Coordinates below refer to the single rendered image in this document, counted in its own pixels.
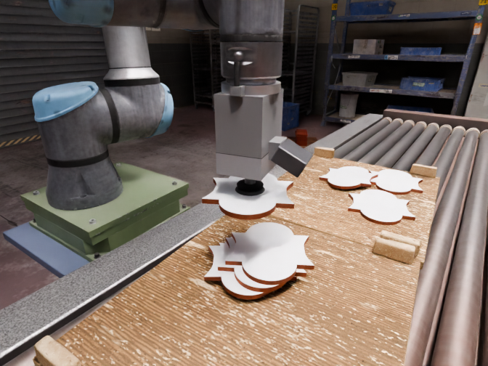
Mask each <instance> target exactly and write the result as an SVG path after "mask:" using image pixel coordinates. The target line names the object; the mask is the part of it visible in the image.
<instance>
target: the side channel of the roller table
mask: <svg viewBox="0 0 488 366"><path fill-rule="evenodd" d="M387 117H390V118H391V119H392V120H394V119H397V118H400V119H402V120H403V123H404V122H405V121H408V120H412V121H414V122H415V124H416V123H417V122H420V121H423V122H425V123H426V127H427V125H429V124H430V123H437V124H438V125H439V128H440V127H441V126H443V125H445V124H448V125H450V126H451V127H452V130H453V129H454V128H455V127H457V126H462V127H464V128H465V132H467V130H469V129H470V128H477V129H478V130H479V132H480V133H482V132H483V131H484V130H486V129H488V119H482V118H469V117H462V116H455V115H442V114H435V113H422V112H415V111H409V110H395V109H388V108H387V109H385V110H384V111H383V118H387Z"/></svg>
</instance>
